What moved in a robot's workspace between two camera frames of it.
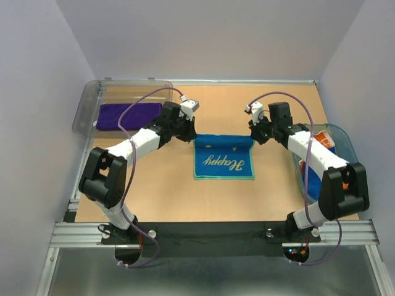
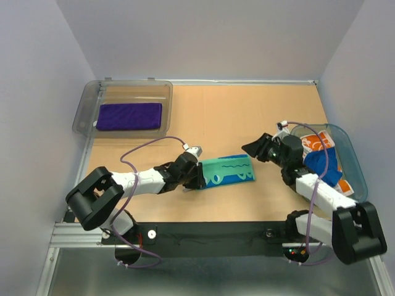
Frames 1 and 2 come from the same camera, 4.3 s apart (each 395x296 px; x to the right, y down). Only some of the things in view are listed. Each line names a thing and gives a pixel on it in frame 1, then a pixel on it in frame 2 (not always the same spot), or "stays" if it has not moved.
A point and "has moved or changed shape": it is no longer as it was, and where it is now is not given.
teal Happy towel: (224, 156) has moved or changed shape
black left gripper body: (181, 128) -> (192, 180)
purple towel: (108, 115) stays
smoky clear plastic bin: (91, 94) stays
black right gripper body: (264, 130) -> (272, 153)
